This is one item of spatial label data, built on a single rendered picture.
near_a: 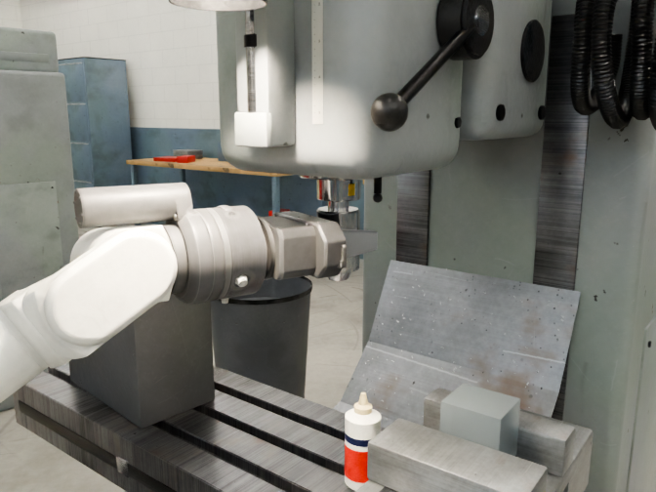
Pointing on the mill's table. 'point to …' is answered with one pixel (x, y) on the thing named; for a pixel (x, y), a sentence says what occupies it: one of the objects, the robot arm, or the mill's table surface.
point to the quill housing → (352, 92)
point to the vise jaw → (446, 464)
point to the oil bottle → (354, 430)
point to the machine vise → (531, 446)
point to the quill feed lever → (478, 21)
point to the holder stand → (153, 364)
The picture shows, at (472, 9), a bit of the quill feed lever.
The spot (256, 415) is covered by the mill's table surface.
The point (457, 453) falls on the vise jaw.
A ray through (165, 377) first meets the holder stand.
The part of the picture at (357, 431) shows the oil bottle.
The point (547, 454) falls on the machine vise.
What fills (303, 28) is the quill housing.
